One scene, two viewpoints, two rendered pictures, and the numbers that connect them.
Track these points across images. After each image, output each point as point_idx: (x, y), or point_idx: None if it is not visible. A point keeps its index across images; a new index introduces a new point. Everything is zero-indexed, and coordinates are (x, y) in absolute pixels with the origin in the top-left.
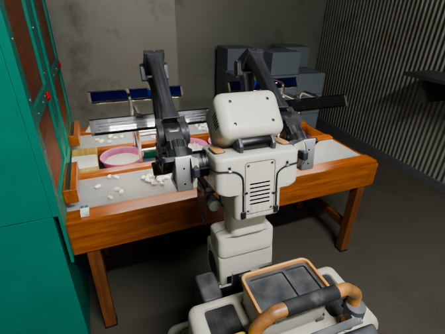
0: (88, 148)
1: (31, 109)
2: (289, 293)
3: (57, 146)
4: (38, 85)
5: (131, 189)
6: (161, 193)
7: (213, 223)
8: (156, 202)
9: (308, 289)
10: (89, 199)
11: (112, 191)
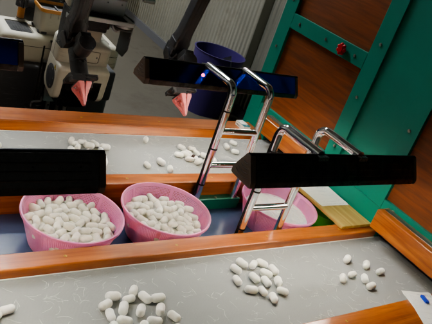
0: (352, 225)
1: (288, 4)
2: (61, 10)
3: (327, 123)
4: (349, 35)
5: (217, 151)
6: (174, 139)
7: (108, 49)
8: (173, 119)
9: (47, 8)
10: (255, 149)
11: (239, 153)
